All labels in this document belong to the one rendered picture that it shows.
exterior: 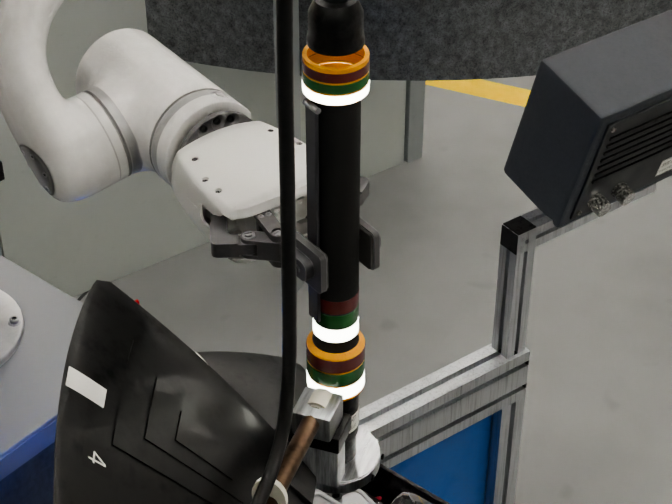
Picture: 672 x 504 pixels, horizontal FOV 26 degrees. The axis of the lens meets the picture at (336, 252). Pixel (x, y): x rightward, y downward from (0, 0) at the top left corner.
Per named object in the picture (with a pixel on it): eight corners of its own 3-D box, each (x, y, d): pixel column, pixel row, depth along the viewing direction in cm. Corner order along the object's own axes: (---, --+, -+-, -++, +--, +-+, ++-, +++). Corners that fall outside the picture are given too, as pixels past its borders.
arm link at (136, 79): (129, 123, 110) (231, 70, 113) (50, 55, 118) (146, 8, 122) (154, 208, 115) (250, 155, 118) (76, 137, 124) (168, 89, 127)
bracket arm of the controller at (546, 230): (515, 256, 175) (517, 236, 173) (499, 244, 177) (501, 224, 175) (655, 190, 186) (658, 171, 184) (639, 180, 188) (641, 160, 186)
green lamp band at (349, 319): (350, 333, 104) (350, 320, 103) (306, 323, 105) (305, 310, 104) (365, 305, 106) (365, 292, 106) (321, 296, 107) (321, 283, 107)
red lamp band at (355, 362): (354, 380, 106) (354, 367, 105) (297, 366, 107) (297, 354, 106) (372, 343, 109) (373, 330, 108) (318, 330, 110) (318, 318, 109)
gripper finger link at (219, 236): (226, 191, 109) (294, 207, 107) (176, 247, 103) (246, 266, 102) (225, 178, 108) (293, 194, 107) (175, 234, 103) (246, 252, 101)
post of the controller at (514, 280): (506, 359, 185) (518, 235, 173) (491, 347, 187) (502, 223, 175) (524, 350, 187) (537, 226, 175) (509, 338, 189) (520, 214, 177)
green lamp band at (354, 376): (354, 393, 107) (354, 380, 106) (298, 379, 108) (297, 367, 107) (372, 356, 110) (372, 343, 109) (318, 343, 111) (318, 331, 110)
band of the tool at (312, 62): (356, 114, 92) (357, 74, 91) (293, 103, 93) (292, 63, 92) (377, 82, 95) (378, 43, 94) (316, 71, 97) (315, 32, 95)
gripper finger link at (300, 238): (275, 246, 105) (329, 292, 101) (238, 261, 104) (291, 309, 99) (274, 209, 103) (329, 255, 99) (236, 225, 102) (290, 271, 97)
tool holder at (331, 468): (355, 522, 110) (357, 428, 104) (268, 499, 112) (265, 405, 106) (392, 443, 116) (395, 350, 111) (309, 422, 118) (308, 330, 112)
